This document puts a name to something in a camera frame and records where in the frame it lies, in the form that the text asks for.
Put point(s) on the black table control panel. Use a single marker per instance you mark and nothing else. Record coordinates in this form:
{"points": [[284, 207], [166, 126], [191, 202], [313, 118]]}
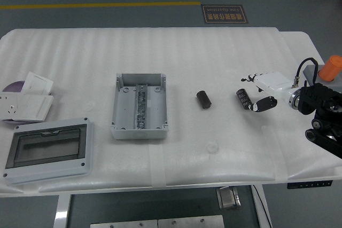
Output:
{"points": [[310, 184]]}

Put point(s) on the orange plastic cylinder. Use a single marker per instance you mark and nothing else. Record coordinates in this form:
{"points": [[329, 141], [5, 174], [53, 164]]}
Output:
{"points": [[331, 69]]}

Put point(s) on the dark brown cylindrical battery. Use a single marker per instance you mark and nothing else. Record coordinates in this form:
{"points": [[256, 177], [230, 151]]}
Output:
{"points": [[203, 100]]}

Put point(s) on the grey block holder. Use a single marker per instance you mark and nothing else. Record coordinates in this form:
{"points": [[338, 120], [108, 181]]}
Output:
{"points": [[310, 73]]}

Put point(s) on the silver metal bracket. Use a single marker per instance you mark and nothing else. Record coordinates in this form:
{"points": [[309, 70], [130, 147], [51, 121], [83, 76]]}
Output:
{"points": [[228, 198]]}

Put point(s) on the brown floor sign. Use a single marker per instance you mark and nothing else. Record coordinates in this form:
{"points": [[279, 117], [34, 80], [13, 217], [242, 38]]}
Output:
{"points": [[224, 14]]}

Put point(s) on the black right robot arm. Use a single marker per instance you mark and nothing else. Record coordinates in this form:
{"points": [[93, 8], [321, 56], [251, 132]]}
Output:
{"points": [[318, 97]]}

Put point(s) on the white foam mat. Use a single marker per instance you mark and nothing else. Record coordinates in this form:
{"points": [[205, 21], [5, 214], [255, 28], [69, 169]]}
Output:
{"points": [[187, 51]]}

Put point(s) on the white blank cover plate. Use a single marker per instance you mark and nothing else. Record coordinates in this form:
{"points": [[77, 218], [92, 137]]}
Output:
{"points": [[37, 83]]}

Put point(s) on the white wall switch panel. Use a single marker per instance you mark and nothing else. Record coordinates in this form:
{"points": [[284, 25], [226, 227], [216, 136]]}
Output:
{"points": [[34, 106]]}

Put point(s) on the grey windowed distribution box cover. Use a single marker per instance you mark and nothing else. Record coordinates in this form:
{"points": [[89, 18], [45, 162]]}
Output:
{"points": [[48, 169]]}

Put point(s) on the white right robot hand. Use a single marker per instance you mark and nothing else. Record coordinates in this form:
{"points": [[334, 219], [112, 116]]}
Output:
{"points": [[272, 82]]}

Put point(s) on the metal mounting rail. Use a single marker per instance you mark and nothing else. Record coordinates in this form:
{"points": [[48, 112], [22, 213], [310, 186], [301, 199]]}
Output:
{"points": [[141, 105]]}

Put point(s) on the yellow floor tape line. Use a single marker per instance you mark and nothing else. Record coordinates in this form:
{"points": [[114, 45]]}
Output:
{"points": [[107, 5]]}

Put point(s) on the white wall socket panel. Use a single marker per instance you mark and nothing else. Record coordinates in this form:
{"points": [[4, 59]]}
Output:
{"points": [[9, 105]]}

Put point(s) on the purple disc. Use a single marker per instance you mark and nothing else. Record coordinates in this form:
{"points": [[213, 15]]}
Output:
{"points": [[14, 87]]}

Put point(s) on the grey open junction box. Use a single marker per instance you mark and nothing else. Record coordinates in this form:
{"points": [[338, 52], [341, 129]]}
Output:
{"points": [[125, 110]]}

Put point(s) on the grey metal plate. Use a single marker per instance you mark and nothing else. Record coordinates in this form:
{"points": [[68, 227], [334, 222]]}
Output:
{"points": [[123, 224], [191, 222]]}

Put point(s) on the white table leg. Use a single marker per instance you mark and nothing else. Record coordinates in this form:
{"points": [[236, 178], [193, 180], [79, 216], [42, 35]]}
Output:
{"points": [[264, 212], [62, 212]]}

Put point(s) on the black printed cylindrical battery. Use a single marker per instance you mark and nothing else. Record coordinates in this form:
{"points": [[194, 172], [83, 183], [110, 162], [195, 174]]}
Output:
{"points": [[243, 98]]}

